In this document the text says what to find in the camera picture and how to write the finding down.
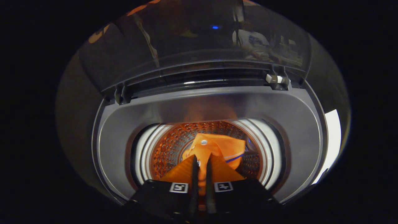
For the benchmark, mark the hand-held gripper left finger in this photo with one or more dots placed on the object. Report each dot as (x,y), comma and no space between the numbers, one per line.
(194,193)

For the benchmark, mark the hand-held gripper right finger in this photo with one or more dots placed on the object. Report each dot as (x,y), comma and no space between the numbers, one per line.
(210,196)

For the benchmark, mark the yellow polo shirt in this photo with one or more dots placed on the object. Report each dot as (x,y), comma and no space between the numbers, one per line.
(224,146)

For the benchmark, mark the dark glass washing machine lid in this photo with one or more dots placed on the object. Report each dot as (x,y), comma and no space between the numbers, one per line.
(192,37)

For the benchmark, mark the white flat panel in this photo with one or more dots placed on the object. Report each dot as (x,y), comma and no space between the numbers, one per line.
(332,140)

